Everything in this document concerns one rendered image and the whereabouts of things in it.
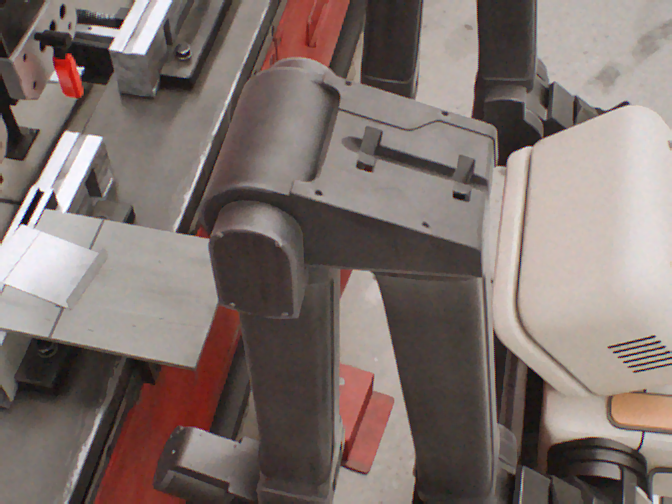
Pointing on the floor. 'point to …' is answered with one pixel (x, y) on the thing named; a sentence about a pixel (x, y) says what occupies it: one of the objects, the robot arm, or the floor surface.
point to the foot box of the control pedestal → (362, 418)
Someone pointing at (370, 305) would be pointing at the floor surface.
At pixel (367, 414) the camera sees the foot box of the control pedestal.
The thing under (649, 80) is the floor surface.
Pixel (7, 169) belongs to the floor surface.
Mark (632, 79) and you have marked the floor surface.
